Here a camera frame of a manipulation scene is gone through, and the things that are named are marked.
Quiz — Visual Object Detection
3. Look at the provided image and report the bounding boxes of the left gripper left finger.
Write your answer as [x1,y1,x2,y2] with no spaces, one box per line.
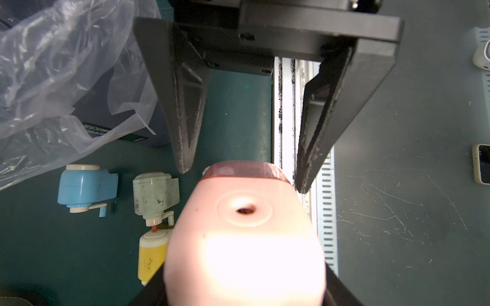
[128,264,168,306]

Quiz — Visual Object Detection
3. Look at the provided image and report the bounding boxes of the pink pencil sharpener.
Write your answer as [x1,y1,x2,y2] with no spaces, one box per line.
[163,161,326,305]

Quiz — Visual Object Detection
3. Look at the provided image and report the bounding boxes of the green mat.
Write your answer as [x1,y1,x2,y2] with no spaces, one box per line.
[1,70,273,305]

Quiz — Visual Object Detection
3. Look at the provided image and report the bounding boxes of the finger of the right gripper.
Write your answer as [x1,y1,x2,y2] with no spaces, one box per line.
[133,17,210,173]
[296,39,398,194]

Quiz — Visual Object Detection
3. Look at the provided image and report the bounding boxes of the grey trash bin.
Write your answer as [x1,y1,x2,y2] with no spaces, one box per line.
[73,69,170,147]

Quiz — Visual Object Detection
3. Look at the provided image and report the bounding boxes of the blue pencil sharpener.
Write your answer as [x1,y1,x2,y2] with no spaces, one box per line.
[57,164,119,218]

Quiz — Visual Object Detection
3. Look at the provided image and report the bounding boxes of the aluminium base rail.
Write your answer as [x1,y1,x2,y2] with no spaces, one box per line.
[271,56,339,276]

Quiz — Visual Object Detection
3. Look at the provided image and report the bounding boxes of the smartphone on desk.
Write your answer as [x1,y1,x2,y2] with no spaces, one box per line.
[472,144,490,186]

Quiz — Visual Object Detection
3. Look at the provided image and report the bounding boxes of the clear plastic bin liner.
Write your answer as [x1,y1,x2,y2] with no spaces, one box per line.
[1,1,160,189]

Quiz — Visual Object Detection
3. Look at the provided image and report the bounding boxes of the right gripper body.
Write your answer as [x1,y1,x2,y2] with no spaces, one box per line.
[170,1,404,75]

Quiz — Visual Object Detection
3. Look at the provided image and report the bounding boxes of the green pencil sharpener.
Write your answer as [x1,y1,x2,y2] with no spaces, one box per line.
[133,172,181,227]

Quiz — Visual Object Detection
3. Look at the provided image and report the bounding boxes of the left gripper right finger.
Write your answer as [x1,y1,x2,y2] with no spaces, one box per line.
[324,263,363,306]

